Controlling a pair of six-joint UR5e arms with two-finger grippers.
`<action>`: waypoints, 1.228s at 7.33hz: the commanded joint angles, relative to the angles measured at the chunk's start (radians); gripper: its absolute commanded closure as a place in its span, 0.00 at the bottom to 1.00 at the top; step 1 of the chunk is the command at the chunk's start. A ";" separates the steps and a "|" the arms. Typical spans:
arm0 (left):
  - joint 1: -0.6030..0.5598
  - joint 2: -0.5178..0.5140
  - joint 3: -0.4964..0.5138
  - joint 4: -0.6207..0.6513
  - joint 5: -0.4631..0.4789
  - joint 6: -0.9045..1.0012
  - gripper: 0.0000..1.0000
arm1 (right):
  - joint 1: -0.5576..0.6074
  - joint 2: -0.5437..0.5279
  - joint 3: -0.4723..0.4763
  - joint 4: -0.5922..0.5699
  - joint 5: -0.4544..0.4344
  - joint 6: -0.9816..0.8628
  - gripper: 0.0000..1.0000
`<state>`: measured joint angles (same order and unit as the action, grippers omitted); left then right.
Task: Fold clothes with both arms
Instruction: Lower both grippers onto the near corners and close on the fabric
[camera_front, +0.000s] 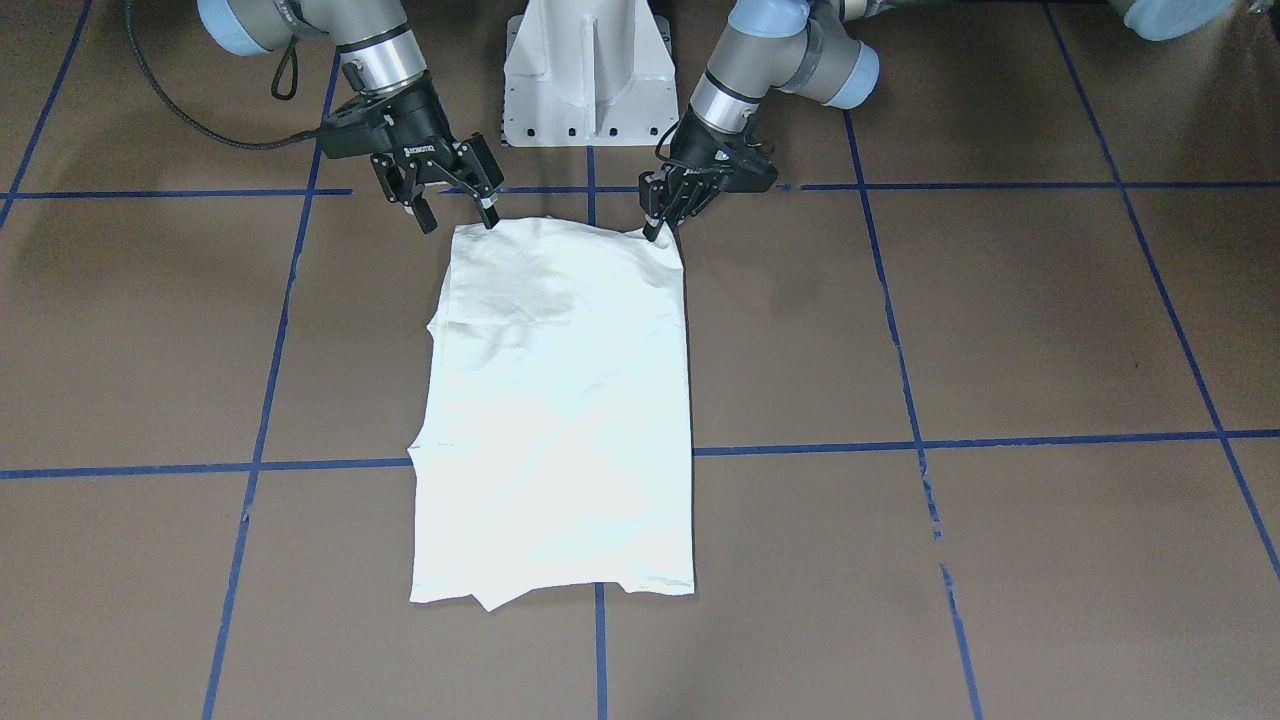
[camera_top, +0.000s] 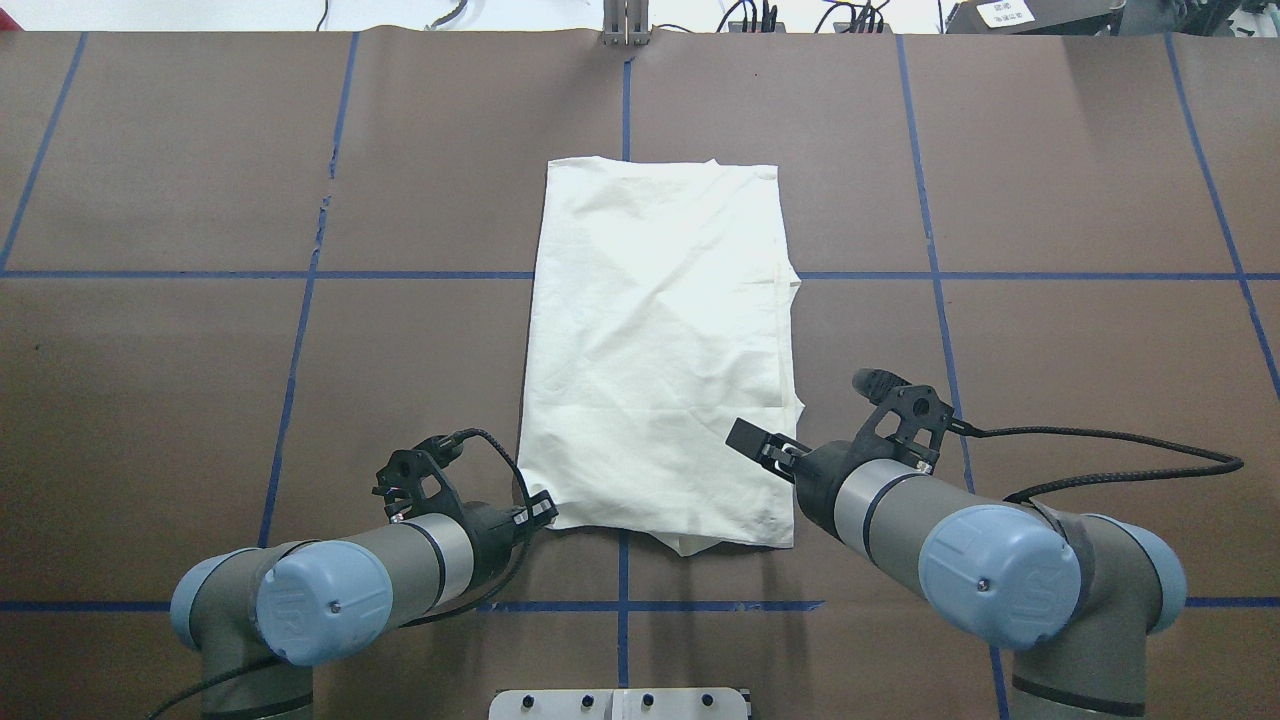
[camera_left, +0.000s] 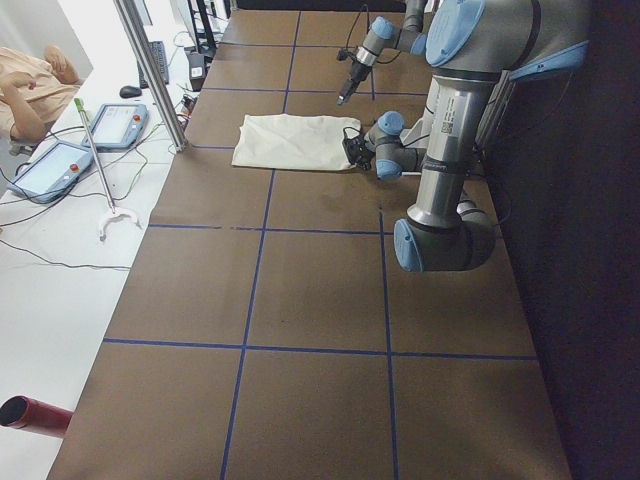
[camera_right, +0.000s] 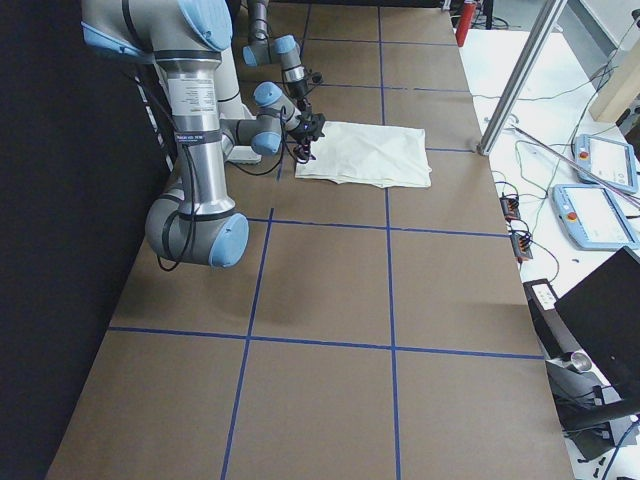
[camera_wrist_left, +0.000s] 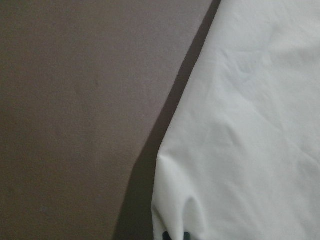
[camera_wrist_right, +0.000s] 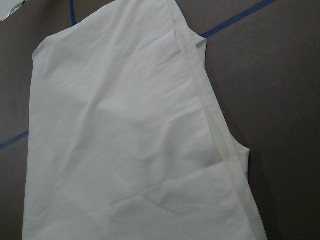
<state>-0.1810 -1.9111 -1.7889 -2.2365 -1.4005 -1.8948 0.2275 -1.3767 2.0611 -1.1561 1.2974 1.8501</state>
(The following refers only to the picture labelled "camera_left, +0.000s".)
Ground aluminium frame post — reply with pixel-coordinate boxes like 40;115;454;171
114;0;188;152

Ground reacher grabber tool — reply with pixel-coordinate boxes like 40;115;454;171
74;97;141;242

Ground blue teach pendant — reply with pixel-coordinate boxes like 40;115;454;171
7;141;94;204
83;103;149;152

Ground black computer mouse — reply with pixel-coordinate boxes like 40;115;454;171
119;85;142;99

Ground near blue teach pendant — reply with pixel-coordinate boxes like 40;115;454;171
7;141;94;204

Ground black keyboard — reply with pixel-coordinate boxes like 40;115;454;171
136;40;171;90

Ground far blue teach pendant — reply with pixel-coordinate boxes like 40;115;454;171
83;103;149;152

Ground person in peach shirt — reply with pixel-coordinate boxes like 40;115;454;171
1;45;82;144

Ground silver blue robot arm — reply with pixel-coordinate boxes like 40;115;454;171
337;0;427;105
338;1;591;272

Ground cream long-sleeve cat shirt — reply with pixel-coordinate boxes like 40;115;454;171
232;114;361;172

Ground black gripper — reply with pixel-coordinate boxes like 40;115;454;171
336;47;371;105
342;127;373;170

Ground red cylinder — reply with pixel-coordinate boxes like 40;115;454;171
1;395;73;438

